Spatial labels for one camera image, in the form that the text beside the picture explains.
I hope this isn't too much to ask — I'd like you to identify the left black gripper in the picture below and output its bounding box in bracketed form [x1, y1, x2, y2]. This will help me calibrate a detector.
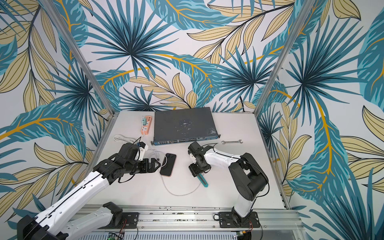
[125, 157, 162, 174]

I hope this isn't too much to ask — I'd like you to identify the white charging cable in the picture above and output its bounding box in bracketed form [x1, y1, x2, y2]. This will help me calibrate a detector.
[143, 149, 205, 197]

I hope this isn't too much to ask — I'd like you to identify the black smartphone pink case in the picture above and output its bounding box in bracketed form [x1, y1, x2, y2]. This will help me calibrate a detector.
[160, 153, 177, 177]

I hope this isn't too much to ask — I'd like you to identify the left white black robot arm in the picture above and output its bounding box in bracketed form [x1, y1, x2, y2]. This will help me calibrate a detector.
[17, 142, 161, 240]

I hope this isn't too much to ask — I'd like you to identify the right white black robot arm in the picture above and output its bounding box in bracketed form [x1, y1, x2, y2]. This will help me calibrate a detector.
[188, 141, 269, 227]

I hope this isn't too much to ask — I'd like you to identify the silver open-end wrench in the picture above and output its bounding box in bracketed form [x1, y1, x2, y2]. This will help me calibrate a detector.
[222, 140, 243, 145]

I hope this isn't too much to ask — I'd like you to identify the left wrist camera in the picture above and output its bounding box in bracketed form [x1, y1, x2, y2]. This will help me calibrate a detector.
[138, 142, 149, 161]

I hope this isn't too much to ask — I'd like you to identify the coiled white cable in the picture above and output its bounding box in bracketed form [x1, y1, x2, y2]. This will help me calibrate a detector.
[113, 134, 136, 144]

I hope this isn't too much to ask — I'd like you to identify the grey network switch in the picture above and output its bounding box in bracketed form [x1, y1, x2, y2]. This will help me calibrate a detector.
[151, 107, 221, 146]

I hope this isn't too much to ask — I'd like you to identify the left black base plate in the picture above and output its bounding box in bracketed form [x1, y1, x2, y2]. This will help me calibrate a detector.
[100, 212, 140, 230]

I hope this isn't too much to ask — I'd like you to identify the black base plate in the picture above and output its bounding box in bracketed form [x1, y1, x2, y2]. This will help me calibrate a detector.
[100, 212, 140, 230]
[216, 211, 261, 229]

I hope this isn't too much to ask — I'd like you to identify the aluminium front rail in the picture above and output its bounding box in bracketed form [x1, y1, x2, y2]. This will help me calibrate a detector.
[121, 206, 305, 231]

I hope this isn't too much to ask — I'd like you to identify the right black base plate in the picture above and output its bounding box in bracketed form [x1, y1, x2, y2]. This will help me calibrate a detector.
[216, 211, 261, 229]

